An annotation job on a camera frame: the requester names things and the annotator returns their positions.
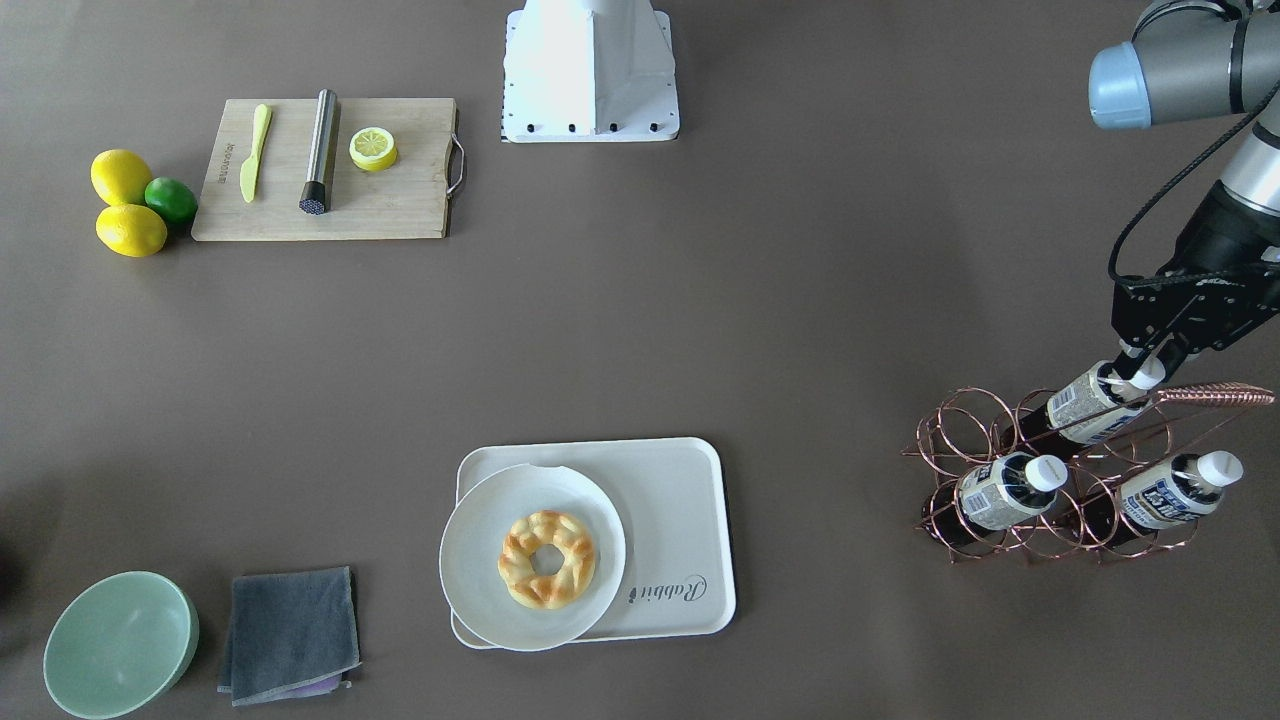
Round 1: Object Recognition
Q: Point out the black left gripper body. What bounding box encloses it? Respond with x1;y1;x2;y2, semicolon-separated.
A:
1112;263;1279;355

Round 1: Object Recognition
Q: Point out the tea bottle white cap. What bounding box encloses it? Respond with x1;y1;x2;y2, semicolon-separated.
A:
1004;359;1167;459

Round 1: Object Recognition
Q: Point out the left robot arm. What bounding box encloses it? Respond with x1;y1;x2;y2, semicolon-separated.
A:
1089;1;1279;380

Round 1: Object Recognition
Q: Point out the tea bottle in rack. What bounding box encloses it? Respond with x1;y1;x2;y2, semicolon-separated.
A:
1082;450;1244;548
922;451;1069;550

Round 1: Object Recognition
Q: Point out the white rectangular tray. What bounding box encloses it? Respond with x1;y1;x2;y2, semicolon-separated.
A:
439;437;737;652

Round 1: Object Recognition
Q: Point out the white round plate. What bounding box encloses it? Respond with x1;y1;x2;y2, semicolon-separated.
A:
440;465;626;652

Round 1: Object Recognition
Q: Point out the wooden cutting board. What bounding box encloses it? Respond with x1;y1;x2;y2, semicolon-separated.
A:
191;97;467;243

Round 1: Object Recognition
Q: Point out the half lemon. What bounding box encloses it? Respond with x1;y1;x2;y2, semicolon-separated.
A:
348;126;399;172

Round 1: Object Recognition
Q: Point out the steel muddler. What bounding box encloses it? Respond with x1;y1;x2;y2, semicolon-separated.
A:
298;88;340;217

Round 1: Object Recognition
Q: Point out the grey folded cloth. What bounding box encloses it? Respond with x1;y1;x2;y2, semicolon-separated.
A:
218;566;361;706

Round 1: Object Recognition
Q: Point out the yellow-green plastic knife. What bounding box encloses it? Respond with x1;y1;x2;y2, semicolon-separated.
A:
239;102;273;204

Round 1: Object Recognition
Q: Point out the green lime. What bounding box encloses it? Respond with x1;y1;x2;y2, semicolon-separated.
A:
143;177;198;225

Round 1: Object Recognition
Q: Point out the yellow lemon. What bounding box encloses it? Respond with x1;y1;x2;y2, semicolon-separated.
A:
90;149;154;206
95;204;168;258

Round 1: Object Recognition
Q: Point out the green bowl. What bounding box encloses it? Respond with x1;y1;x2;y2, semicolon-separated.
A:
44;571;200;719

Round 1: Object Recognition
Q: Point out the copper wire bottle rack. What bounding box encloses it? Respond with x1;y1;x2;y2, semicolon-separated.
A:
908;382;1276;562

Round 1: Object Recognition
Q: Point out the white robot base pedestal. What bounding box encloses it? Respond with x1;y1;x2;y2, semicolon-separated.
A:
500;1;681;143

